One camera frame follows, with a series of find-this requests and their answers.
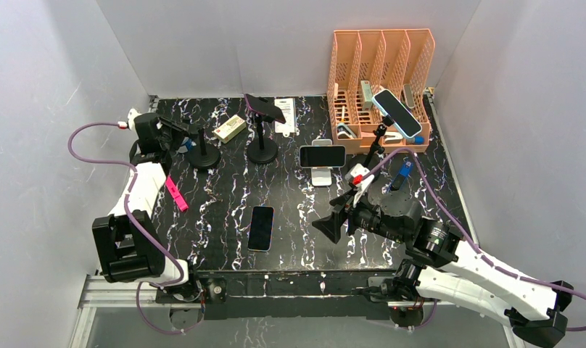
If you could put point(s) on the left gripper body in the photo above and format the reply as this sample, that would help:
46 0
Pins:
174 135

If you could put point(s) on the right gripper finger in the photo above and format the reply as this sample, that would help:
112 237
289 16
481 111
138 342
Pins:
331 226
346 201

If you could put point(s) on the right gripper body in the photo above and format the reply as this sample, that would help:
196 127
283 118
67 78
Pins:
362 216

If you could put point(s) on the black round-base phone stand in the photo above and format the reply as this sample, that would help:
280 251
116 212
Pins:
204 156

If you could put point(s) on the white-edged black smartphone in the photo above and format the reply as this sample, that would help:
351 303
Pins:
260 230

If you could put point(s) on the light blue phone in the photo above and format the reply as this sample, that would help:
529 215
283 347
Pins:
403 120

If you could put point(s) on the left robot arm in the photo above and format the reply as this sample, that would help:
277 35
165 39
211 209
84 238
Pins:
126 240

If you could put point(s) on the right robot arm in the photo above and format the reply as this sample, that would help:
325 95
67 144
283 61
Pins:
442 265

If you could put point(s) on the silver desktop phone stand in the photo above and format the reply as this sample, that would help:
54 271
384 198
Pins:
321 176

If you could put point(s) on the white phone on silver stand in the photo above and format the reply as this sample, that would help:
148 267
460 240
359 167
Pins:
322 156

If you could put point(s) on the beige small box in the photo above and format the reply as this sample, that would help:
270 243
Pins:
230 129

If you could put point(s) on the pink marker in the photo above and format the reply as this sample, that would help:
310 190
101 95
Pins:
176 194

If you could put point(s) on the white labelled package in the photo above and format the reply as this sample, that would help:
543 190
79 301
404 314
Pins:
287 106

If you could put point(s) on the orange file organizer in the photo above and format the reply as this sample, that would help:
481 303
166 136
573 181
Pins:
395 59

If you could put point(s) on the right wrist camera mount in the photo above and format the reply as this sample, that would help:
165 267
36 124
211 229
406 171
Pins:
361 180

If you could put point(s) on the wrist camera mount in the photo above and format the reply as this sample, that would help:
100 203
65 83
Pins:
361 180
130 123

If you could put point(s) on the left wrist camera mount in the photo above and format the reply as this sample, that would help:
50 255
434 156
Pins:
130 123

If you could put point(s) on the black base frame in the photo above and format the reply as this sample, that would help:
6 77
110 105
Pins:
299 294

